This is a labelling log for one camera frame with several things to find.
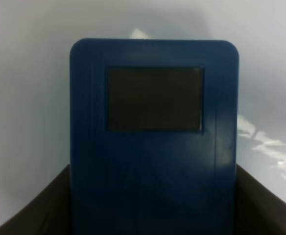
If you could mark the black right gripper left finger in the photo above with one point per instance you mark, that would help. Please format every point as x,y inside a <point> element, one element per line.
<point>49,213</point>

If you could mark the white whiteboard with aluminium frame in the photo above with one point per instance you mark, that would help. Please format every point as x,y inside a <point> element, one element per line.
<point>35,40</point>

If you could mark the blue board eraser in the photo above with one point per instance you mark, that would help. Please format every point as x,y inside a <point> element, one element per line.
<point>153,136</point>

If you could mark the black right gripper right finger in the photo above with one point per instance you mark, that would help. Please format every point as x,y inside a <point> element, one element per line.
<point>257,210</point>

